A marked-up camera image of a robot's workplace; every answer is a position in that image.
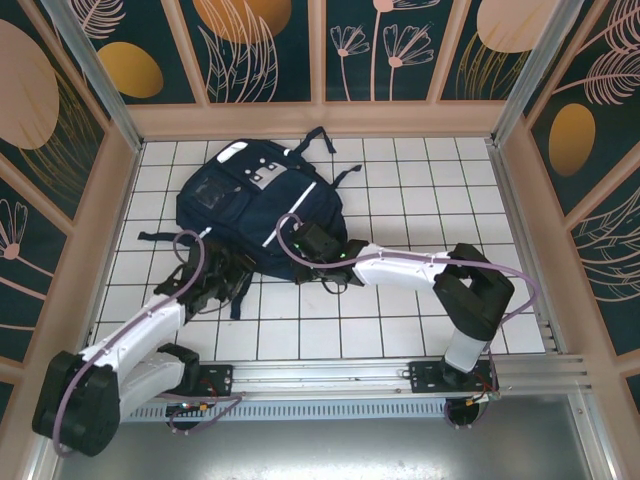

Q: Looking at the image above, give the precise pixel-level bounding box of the navy blue backpack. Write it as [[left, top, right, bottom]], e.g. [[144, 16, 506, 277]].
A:
[[137, 124, 365, 321]]

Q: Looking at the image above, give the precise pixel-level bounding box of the small circuit board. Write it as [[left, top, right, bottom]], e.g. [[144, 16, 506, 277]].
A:
[[166, 401, 211, 417]]

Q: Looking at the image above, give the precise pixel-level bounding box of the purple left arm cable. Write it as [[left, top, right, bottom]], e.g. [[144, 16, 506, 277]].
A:
[[52, 229, 245, 459]]

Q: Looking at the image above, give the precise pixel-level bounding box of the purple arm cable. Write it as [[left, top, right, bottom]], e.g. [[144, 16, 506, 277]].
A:
[[52, 229, 245, 459], [276, 213, 542, 401]]

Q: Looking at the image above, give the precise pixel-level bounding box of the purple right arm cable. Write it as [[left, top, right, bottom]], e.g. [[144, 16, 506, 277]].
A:
[[276, 213, 542, 401]]

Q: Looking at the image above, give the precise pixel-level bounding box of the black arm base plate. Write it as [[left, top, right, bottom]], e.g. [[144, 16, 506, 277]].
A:
[[408, 359, 496, 397], [197, 363, 236, 398]]

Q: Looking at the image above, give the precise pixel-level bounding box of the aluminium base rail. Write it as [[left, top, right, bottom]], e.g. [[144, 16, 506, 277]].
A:
[[149, 352, 591, 401]]

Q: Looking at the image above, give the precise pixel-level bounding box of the grey perforated cable tray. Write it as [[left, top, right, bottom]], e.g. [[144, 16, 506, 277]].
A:
[[119, 402, 496, 424]]

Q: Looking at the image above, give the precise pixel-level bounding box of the aluminium side rail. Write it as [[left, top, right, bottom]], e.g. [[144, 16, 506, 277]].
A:
[[487, 142, 569, 354]]

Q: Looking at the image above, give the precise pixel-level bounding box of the aluminium corner post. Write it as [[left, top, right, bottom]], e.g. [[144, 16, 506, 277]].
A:
[[39, 0, 145, 153], [489, 0, 599, 147]]

